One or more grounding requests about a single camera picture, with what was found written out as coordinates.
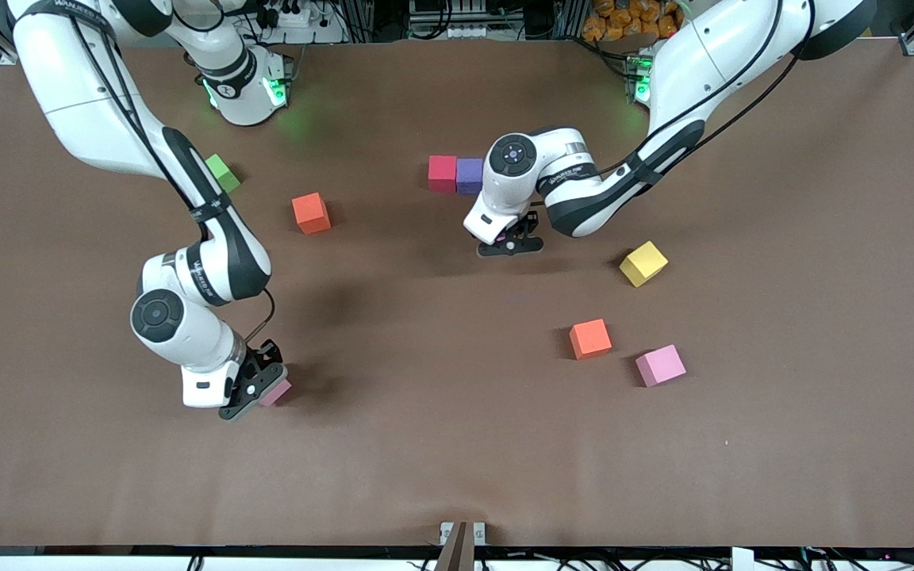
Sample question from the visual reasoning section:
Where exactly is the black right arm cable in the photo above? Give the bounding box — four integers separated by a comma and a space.
68, 12, 277, 343

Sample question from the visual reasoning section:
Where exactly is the green foam cube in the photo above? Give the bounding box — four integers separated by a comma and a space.
205, 153, 242, 194

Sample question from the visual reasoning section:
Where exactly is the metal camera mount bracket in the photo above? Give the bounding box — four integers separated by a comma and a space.
440, 521, 487, 571

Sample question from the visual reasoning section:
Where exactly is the orange foam cube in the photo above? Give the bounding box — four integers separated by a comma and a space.
291, 192, 332, 235
568, 318, 613, 362

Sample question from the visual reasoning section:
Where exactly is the white power strip with plugs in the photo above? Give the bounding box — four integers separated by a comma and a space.
255, 0, 347, 44

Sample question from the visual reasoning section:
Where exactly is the red foam cube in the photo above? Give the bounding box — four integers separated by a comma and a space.
428, 155, 459, 195

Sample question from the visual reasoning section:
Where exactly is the bag of orange items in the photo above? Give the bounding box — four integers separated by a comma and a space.
582, 0, 684, 42

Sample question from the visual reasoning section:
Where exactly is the yellow foam cube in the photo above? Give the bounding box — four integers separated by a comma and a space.
619, 240, 670, 288

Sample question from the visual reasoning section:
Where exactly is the purple foam cube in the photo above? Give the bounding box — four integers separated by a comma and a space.
455, 157, 486, 196

